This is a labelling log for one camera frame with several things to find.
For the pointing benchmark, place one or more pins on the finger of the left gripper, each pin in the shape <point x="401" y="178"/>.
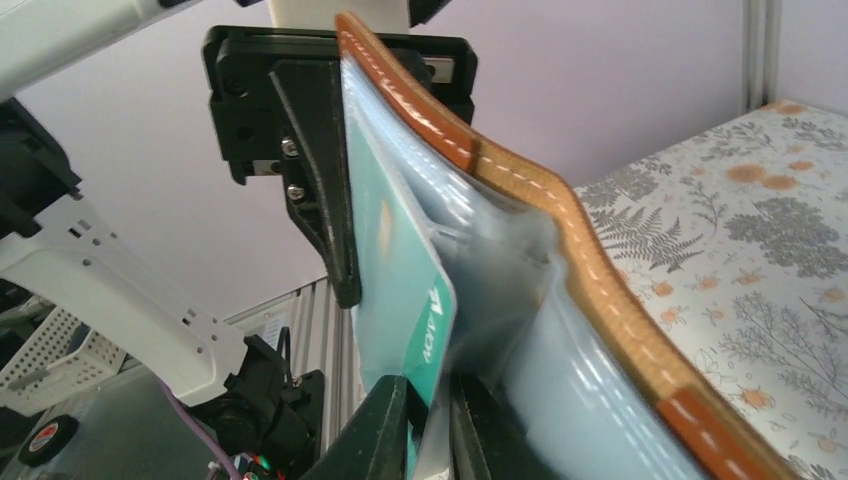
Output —
<point x="315" y="168"/>

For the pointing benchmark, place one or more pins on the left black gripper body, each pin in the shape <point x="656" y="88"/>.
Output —
<point x="276" y="94"/>

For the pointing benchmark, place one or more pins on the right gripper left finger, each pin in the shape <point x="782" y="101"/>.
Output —
<point x="375" y="443"/>

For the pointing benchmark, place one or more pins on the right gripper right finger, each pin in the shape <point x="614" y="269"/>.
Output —
<point x="486" y="439"/>

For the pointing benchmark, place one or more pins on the brown leather card holder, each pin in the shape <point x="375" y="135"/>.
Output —
<point x="542" y="318"/>

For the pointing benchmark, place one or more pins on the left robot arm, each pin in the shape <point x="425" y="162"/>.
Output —
<point x="53" y="242"/>

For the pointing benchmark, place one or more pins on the white perforated basket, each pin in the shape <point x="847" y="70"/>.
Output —
<point x="63" y="357"/>

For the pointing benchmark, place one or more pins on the floral table mat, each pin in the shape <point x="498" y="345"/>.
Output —
<point x="735" y="242"/>

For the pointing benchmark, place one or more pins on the black tape roll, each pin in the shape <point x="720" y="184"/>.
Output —
<point x="49" y="440"/>

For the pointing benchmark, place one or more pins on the aluminium rail frame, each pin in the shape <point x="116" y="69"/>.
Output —
<point x="321" y="339"/>

